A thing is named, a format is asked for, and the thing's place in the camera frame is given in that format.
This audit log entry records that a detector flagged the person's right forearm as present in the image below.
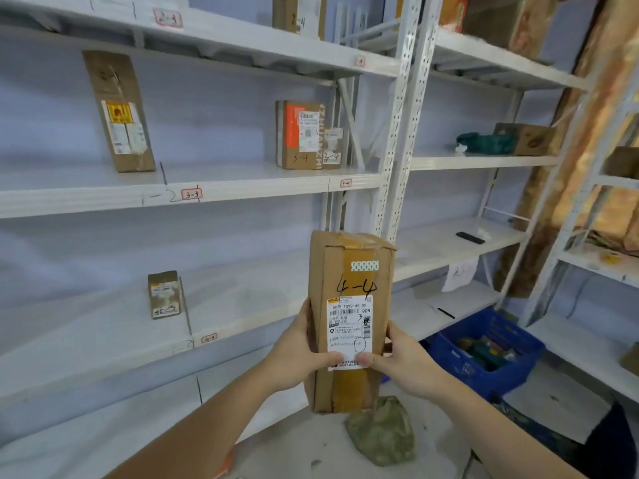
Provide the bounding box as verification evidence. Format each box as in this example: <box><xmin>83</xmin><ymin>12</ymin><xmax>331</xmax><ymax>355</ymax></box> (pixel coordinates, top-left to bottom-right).
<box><xmin>430</xmin><ymin>378</ymin><xmax>590</xmax><ymax>479</ymax></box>

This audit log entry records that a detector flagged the white paper sheet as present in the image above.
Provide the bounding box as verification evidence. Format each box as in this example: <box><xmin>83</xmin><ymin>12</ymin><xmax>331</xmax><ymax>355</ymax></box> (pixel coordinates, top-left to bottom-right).
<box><xmin>441</xmin><ymin>257</ymin><xmax>479</xmax><ymax>293</ymax></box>

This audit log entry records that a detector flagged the orange cardboard box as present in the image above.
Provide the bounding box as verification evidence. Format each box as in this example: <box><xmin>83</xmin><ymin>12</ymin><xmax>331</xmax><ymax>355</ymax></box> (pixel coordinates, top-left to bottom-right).
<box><xmin>397</xmin><ymin>0</ymin><xmax>470</xmax><ymax>33</ymax></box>

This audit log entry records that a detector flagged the cardboard parcel with white label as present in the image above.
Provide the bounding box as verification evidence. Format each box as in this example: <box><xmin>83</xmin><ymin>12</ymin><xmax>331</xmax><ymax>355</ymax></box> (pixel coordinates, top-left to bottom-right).
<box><xmin>272</xmin><ymin>0</ymin><xmax>328</xmax><ymax>41</ymax></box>

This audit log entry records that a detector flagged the tall taped cardboard parcel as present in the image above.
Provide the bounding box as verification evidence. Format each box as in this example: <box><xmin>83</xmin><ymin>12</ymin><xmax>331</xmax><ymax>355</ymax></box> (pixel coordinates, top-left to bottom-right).
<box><xmin>304</xmin><ymin>230</ymin><xmax>397</xmax><ymax>414</ymax></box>

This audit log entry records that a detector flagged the white metal shelving unit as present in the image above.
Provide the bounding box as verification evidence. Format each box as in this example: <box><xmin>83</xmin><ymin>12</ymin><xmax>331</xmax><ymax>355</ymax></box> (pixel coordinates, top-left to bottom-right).
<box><xmin>0</xmin><ymin>0</ymin><xmax>425</xmax><ymax>479</ymax></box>
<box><xmin>384</xmin><ymin>0</ymin><xmax>590</xmax><ymax>345</ymax></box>
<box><xmin>519</xmin><ymin>60</ymin><xmax>639</xmax><ymax>404</ymax></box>

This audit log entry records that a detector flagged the person's right hand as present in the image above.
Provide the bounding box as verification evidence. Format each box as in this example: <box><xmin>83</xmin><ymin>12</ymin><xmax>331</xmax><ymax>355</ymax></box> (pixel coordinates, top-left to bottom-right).
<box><xmin>357</xmin><ymin>320</ymin><xmax>456</xmax><ymax>402</ymax></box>

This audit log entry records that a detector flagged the person's left hand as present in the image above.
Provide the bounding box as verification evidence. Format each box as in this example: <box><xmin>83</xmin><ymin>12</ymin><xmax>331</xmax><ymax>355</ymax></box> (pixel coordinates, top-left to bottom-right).
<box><xmin>260</xmin><ymin>298</ymin><xmax>345</xmax><ymax>395</ymax></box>

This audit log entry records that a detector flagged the person's left forearm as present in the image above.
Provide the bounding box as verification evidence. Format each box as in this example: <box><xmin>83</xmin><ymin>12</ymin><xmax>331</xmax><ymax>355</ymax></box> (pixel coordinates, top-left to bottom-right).
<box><xmin>102</xmin><ymin>363</ymin><xmax>283</xmax><ymax>479</ymax></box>

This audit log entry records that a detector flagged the tall leaning cardboard parcel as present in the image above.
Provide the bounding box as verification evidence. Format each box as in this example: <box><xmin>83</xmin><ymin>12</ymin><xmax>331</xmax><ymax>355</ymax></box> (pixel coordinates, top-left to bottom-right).
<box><xmin>82</xmin><ymin>51</ymin><xmax>156</xmax><ymax>173</ymax></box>

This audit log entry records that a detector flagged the small square cardboard parcel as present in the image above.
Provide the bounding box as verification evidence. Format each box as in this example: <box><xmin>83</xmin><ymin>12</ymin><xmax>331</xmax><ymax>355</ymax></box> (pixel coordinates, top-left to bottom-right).
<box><xmin>148</xmin><ymin>270</ymin><xmax>182</xmax><ymax>320</ymax></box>

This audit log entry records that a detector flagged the green mottled bag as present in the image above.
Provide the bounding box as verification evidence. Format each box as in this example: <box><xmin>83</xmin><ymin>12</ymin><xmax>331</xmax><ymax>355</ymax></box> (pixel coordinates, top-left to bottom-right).
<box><xmin>344</xmin><ymin>395</ymin><xmax>416</xmax><ymax>467</ymax></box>

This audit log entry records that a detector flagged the flat brown cardboard box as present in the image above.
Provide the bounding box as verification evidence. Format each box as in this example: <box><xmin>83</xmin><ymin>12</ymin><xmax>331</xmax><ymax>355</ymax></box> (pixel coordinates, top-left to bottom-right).
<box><xmin>493</xmin><ymin>122</ymin><xmax>557</xmax><ymax>156</ymax></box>

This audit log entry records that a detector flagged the cardboard parcel with orange label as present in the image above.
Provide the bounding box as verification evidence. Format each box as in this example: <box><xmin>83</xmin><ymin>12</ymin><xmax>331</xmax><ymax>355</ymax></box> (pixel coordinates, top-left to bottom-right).
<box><xmin>276</xmin><ymin>100</ymin><xmax>325</xmax><ymax>170</ymax></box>

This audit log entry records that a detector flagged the large brown cardboard box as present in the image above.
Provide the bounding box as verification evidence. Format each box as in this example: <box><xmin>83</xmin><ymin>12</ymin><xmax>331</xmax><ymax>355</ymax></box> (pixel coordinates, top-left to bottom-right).
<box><xmin>462</xmin><ymin>0</ymin><xmax>560</xmax><ymax>60</ymax></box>

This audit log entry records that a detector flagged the blue plastic crate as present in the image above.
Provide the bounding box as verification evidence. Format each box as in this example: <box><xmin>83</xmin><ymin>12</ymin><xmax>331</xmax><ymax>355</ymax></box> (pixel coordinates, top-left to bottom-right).
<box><xmin>428</xmin><ymin>308</ymin><xmax>546</xmax><ymax>402</ymax></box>

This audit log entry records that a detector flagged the green wrapped parcel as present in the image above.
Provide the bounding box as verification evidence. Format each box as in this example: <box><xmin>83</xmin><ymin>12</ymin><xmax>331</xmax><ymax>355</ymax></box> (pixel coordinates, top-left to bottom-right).
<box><xmin>456</xmin><ymin>132</ymin><xmax>518</xmax><ymax>156</ymax></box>

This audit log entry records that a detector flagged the dark blue cloth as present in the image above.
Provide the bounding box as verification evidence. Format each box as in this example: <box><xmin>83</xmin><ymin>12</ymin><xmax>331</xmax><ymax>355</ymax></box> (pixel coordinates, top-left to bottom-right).
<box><xmin>492</xmin><ymin>396</ymin><xmax>639</xmax><ymax>479</ymax></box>

